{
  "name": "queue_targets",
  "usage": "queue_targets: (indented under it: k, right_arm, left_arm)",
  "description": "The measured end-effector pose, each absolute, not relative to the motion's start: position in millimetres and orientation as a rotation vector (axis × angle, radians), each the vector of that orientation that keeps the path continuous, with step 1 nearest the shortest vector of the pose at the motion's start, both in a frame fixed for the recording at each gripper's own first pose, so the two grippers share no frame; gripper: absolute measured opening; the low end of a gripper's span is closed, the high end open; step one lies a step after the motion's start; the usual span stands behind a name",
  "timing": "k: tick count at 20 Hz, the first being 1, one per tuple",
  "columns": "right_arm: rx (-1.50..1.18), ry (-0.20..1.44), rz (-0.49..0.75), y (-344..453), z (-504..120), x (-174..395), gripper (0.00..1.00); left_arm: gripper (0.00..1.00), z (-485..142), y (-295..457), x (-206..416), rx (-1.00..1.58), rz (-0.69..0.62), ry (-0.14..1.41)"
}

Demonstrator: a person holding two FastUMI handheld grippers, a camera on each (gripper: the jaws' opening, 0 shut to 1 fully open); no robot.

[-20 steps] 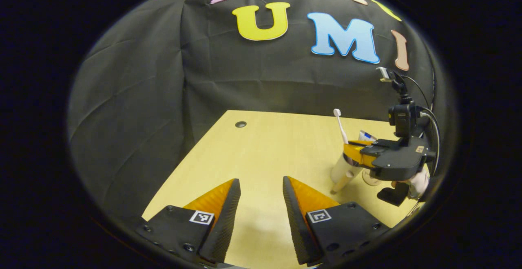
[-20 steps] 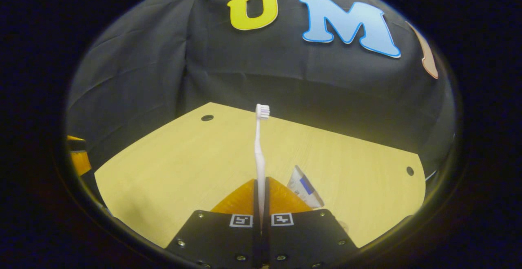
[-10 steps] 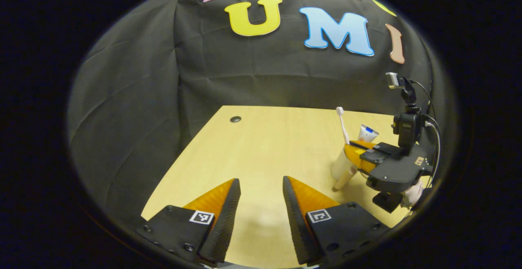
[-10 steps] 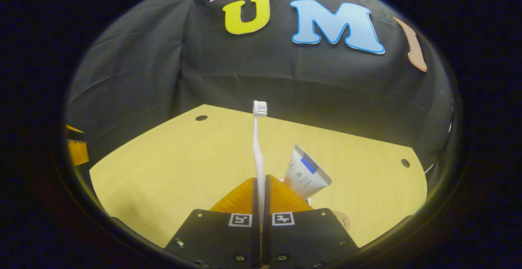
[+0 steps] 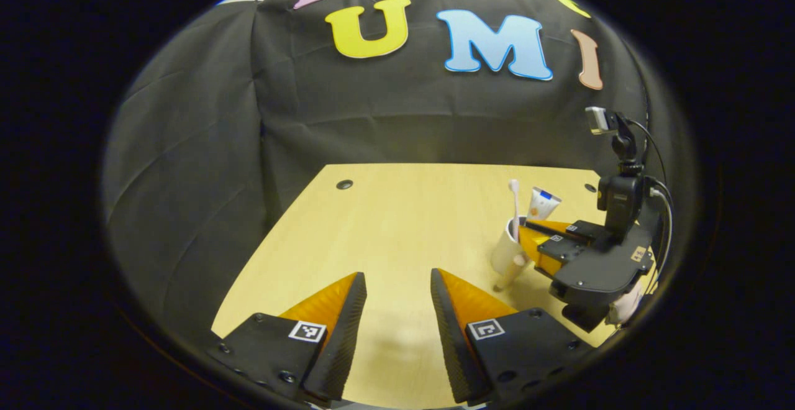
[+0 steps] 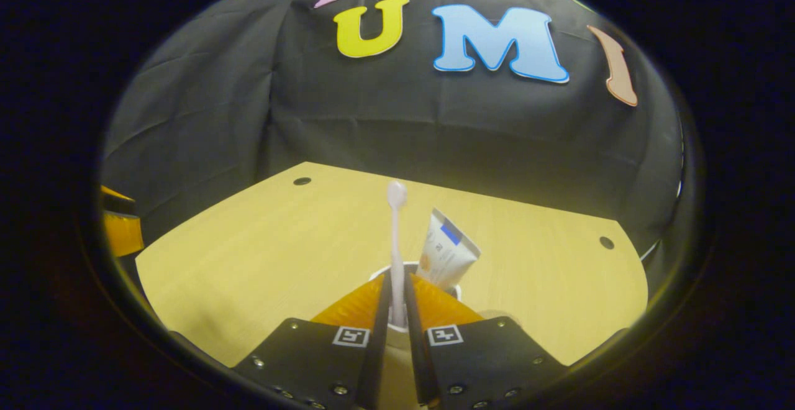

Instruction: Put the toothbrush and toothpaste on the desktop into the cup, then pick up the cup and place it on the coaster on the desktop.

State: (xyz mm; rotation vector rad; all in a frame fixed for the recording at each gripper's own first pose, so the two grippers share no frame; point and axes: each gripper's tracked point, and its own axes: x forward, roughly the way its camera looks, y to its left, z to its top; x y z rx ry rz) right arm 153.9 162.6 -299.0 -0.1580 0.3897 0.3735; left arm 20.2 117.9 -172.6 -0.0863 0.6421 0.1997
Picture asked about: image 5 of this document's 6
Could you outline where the white cup with wooden handle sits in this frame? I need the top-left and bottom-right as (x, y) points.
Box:
(490, 216), (530, 293)

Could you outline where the white toothbrush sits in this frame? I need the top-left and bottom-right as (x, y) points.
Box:
(509, 178), (522, 243)

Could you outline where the white toothpaste tube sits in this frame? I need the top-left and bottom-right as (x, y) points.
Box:
(526, 186), (563, 222)

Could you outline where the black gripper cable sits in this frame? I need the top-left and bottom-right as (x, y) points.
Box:
(624, 118), (675, 280)

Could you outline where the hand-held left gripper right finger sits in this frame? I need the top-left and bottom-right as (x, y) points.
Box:
(430, 268), (591, 406)

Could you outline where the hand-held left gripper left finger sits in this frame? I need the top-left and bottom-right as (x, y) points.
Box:
(208, 271), (367, 404)

